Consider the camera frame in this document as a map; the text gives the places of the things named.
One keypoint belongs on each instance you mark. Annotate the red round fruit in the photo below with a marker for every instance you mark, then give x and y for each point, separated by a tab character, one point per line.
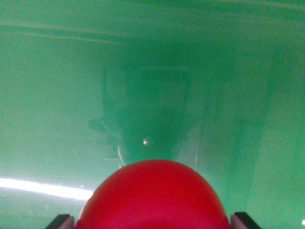
153	198

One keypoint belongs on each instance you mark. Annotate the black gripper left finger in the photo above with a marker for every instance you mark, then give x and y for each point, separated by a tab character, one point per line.
62	221

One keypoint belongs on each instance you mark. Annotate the green plastic bin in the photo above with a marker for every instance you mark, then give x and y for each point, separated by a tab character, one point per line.
152	71

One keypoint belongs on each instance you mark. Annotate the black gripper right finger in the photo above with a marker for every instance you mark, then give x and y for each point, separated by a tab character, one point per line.
243	220

